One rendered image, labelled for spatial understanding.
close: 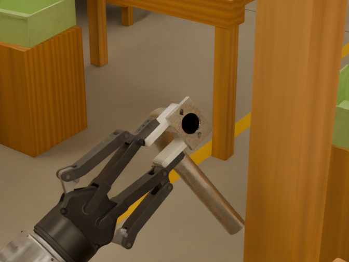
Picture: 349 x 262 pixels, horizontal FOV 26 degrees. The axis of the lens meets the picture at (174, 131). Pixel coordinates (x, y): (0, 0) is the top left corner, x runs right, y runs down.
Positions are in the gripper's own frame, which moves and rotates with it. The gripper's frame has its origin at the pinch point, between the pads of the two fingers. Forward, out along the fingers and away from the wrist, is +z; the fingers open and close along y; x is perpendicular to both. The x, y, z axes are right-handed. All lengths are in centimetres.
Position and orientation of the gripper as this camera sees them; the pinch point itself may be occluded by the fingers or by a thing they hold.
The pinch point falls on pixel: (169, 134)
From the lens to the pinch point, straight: 95.1
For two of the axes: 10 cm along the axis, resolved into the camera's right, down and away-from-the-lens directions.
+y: -5.8, -7.2, -3.8
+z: 6.8, -6.8, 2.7
